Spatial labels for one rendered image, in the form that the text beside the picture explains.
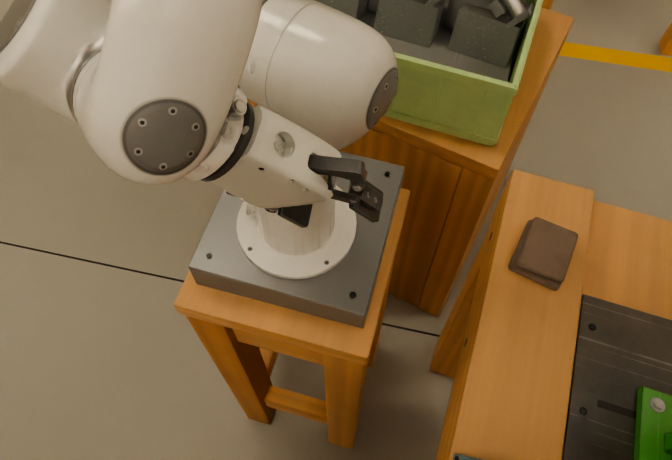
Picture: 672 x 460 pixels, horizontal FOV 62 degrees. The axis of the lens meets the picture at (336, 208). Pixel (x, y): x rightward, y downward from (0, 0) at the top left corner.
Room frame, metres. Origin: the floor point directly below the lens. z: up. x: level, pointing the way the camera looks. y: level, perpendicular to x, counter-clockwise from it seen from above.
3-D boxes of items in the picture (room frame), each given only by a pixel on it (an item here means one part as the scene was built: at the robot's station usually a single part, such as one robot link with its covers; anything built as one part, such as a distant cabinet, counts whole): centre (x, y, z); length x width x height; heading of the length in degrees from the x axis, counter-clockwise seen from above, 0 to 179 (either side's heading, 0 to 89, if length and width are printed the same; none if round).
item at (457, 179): (1.04, -0.15, 0.39); 0.68 x 0.52 x 0.79; 61
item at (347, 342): (0.45, 0.06, 0.83); 0.32 x 0.32 x 0.04; 74
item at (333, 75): (0.43, 0.03, 1.22); 0.19 x 0.12 x 0.24; 58
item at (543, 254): (0.40, -0.32, 0.92); 0.10 x 0.08 x 0.03; 151
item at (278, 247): (0.45, 0.06, 1.00); 0.19 x 0.19 x 0.18
